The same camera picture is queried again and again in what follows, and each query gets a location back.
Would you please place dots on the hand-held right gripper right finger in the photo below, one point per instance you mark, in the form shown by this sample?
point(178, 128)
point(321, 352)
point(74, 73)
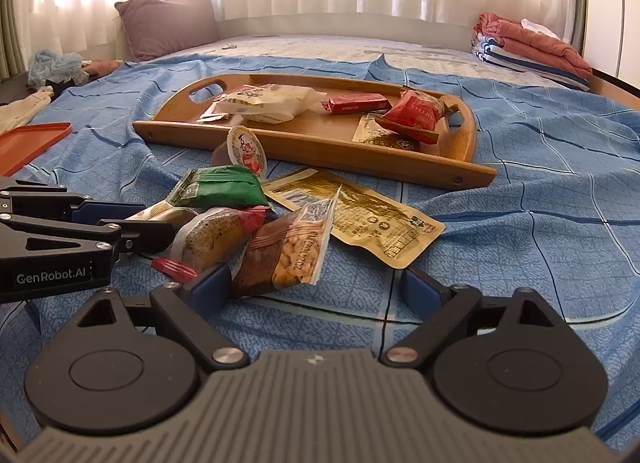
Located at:
point(417, 287)

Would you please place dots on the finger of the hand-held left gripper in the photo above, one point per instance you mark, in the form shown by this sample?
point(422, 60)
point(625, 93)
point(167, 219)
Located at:
point(107, 212)
point(145, 235)

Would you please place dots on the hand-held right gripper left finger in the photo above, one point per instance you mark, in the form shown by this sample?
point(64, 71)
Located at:
point(212, 285)

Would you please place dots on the polka dot snack packet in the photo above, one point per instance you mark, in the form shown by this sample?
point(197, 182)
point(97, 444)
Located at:
point(160, 213)

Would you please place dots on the clear bread packet red ends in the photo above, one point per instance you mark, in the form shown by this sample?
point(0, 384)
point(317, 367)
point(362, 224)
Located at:
point(215, 238)

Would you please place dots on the brown peanut packet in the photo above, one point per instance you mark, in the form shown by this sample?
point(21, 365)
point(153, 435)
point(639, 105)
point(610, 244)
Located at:
point(287, 253)

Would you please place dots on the yellow-brown snack packet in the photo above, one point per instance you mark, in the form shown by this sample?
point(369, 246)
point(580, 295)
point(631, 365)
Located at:
point(372, 135)
point(370, 215)

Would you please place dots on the green snack packet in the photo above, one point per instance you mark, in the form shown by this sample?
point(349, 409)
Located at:
point(222, 185)

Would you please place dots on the jelly cup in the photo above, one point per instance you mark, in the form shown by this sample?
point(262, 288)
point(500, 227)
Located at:
point(245, 150)

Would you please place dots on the red crinkled snack packet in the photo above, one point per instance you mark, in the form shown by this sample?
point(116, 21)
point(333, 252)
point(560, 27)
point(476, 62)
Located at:
point(412, 115)

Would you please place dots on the white flower cake packet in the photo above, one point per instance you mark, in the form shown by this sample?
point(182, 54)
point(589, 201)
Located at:
point(265, 100)

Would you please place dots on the orange plastic tray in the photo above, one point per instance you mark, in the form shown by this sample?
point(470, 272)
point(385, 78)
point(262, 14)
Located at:
point(27, 143)

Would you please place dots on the beige cloth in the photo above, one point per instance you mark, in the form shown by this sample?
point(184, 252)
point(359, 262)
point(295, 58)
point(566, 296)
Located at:
point(22, 108)

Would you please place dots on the pink crumpled cloth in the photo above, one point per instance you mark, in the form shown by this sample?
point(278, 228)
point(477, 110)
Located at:
point(102, 68)

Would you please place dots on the blue checked bedsheet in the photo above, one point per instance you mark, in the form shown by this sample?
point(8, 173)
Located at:
point(525, 183)

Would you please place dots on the blue crumpled cloth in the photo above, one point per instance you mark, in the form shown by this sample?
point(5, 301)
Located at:
point(52, 68)

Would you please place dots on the purple pillow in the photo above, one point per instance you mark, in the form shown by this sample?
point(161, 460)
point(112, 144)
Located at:
point(167, 23)

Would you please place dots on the green curtain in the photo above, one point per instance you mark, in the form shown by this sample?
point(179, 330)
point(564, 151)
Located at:
point(9, 13)

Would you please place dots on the blue white striped folded cloth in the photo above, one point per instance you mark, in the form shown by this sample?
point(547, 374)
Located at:
point(510, 65)

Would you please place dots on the grey quilted mattress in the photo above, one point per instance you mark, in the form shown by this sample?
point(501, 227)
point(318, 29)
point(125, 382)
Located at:
point(350, 45)

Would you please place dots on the folded blankets pile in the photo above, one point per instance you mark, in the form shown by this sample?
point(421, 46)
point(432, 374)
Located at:
point(540, 50)

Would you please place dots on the wooden bed frame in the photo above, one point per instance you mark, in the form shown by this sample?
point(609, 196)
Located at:
point(617, 88)

